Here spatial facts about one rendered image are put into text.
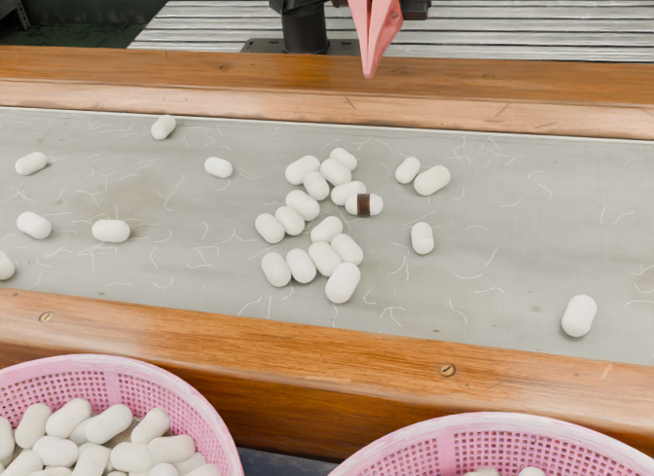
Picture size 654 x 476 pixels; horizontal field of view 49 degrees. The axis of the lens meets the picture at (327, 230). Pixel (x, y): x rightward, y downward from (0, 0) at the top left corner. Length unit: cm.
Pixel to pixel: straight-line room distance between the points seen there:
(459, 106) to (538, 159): 10
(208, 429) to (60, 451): 10
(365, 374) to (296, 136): 34
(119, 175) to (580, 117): 47
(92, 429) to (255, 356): 12
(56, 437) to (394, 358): 24
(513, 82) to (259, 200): 30
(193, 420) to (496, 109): 44
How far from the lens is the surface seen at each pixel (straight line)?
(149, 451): 51
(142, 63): 91
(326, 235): 61
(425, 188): 65
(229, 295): 59
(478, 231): 63
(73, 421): 55
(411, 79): 80
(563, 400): 48
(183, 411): 51
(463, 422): 46
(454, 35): 111
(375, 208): 63
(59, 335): 57
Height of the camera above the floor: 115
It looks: 40 degrees down
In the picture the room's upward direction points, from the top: 7 degrees counter-clockwise
